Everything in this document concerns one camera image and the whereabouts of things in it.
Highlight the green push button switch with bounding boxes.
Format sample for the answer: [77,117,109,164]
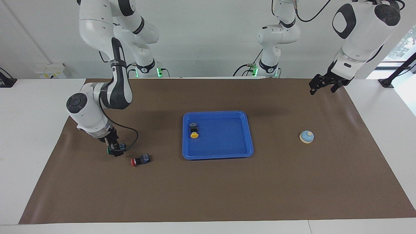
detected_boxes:
[107,143,126,156]

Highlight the red push button switch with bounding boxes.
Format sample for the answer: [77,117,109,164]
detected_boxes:
[131,154,152,167]

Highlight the light blue desk bell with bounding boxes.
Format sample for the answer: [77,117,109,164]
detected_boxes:
[299,130,314,144]

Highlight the blue plastic tray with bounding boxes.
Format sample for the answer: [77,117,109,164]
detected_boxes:
[182,111,254,160]

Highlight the black angled stand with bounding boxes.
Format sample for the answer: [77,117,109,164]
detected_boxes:
[379,52,416,88]

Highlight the window with green foliage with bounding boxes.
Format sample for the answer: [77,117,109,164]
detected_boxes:
[382,26,416,64]

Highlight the brown paper table mat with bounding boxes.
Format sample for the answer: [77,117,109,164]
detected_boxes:
[19,78,416,225]

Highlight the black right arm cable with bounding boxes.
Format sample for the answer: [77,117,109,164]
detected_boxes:
[98,50,139,151]

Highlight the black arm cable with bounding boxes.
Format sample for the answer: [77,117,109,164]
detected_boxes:
[294,0,405,24]
[98,50,139,151]

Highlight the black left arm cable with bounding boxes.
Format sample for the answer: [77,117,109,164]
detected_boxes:
[294,0,405,24]

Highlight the black table clamp mount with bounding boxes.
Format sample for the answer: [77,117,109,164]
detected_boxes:
[0,68,17,88]

